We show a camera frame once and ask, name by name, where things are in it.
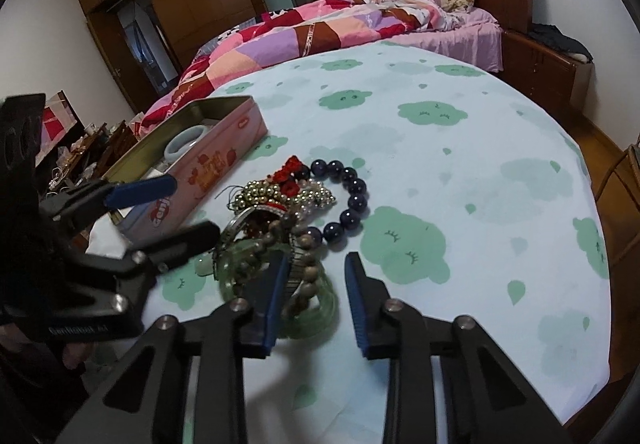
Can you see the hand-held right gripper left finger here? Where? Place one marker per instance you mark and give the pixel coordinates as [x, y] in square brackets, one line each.
[272, 309]

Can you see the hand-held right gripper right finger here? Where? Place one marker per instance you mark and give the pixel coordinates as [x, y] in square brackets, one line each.
[357, 309]

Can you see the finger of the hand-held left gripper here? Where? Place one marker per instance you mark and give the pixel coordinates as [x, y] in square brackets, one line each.
[190, 236]
[145, 188]

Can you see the green jade bangle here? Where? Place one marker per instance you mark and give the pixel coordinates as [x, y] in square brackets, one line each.
[326, 309]

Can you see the silver metal bangle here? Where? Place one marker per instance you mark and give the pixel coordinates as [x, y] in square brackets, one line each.
[235, 225]

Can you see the pink tin box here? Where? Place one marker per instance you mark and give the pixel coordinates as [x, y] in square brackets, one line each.
[220, 164]

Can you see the grey jade bangle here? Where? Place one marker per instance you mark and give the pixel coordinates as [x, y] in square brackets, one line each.
[187, 143]

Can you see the cluttered wooden side table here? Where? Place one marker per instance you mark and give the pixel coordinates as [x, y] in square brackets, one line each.
[75, 154]

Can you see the cloud print table cloth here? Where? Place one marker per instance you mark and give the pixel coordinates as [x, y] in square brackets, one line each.
[450, 174]

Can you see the brown wooden wardrobe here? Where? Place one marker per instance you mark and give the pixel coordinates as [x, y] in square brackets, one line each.
[200, 24]

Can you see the patchwork quilt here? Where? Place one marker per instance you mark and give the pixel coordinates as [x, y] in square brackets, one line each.
[280, 39]

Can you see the pink bed sheet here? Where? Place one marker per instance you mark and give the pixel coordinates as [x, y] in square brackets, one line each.
[475, 37]

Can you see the wooden nightstand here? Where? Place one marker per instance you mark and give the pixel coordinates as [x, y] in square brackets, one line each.
[540, 67]

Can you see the dark clothes pile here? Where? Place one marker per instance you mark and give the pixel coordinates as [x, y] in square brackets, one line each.
[560, 39]

